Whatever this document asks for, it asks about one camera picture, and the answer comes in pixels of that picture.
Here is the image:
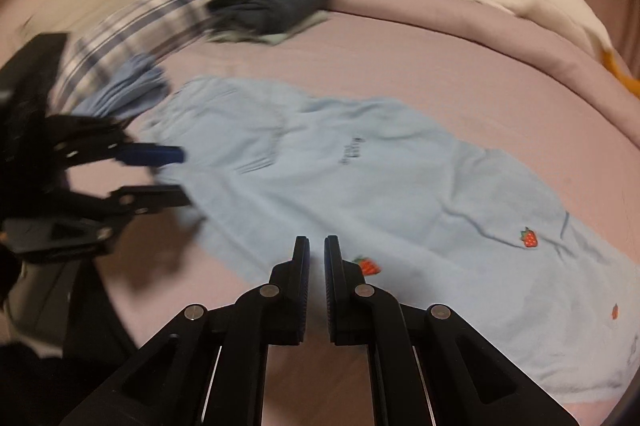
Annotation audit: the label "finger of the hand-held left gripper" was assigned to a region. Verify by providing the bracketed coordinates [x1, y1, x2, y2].
[0, 185, 193, 264]
[47, 115, 186, 170]

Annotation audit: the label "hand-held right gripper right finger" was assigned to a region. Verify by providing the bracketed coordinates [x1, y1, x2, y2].
[324, 235, 581, 426]

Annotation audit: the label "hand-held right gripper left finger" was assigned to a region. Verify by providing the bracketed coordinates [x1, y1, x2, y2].
[60, 236, 311, 426]

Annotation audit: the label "light blue strawberry pants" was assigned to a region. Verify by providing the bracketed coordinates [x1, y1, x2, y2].
[137, 76, 640, 407]

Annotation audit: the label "blue striped cloth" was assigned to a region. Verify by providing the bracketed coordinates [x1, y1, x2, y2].
[70, 53, 171, 121]

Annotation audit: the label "plaid pillow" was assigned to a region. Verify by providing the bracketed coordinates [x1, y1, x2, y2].
[50, 0, 226, 111]

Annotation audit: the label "pink bed sheet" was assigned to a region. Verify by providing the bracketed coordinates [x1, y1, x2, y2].
[65, 8, 640, 426]

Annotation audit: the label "pink duvet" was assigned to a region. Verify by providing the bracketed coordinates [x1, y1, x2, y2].
[192, 0, 640, 147]

